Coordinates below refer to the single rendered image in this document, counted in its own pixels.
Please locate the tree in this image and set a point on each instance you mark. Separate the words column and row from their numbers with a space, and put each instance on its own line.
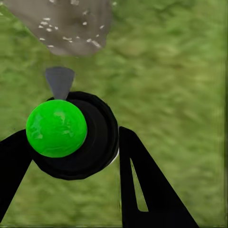
column 71, row 37

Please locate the pesticide atomizer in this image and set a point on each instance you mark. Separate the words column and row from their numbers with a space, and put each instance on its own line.
column 73, row 135

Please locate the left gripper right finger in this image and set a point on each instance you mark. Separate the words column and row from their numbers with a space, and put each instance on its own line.
column 165, row 209

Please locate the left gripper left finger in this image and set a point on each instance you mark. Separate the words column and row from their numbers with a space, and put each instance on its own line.
column 15, row 159

